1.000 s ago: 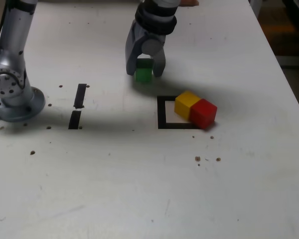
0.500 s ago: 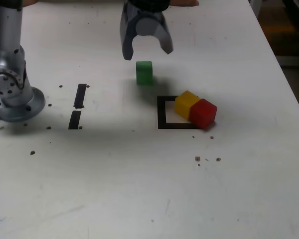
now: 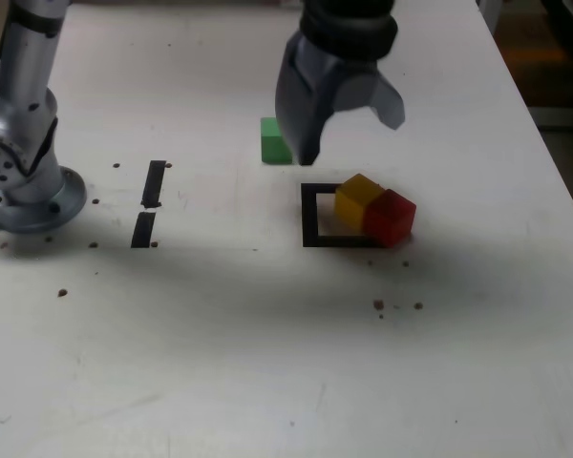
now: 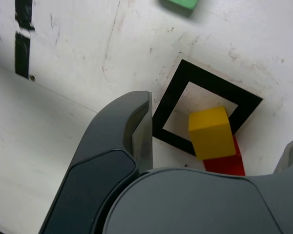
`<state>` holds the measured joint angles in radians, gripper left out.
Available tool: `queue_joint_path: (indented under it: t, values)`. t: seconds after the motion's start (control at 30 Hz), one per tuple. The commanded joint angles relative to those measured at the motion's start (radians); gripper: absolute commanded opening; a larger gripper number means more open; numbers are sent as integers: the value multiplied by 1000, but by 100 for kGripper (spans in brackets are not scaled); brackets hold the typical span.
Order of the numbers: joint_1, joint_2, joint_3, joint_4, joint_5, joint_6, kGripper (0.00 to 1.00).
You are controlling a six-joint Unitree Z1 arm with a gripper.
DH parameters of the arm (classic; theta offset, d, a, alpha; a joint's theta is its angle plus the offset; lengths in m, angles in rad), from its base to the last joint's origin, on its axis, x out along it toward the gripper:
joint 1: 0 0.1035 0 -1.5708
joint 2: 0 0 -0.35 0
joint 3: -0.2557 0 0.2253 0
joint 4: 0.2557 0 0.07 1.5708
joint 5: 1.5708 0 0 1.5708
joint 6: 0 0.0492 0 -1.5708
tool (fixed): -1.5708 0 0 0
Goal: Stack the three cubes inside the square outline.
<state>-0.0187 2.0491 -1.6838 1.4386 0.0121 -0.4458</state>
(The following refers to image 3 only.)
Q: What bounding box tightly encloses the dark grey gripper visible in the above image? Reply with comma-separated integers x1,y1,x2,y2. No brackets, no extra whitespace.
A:
274,32,407,166

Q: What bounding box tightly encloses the green cube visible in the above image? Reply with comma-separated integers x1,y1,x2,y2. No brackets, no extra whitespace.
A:
260,116,295,165

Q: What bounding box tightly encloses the yellow cube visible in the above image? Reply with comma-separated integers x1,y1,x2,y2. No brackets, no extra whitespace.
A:
333,173,386,230

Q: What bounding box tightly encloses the red cube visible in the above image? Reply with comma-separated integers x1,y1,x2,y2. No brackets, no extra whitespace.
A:
362,188,417,248

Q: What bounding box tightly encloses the black tape square outline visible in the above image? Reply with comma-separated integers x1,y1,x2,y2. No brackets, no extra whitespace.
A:
300,182,386,249

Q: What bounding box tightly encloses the black tape strip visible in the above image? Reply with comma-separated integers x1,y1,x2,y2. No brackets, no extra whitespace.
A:
130,159,167,249

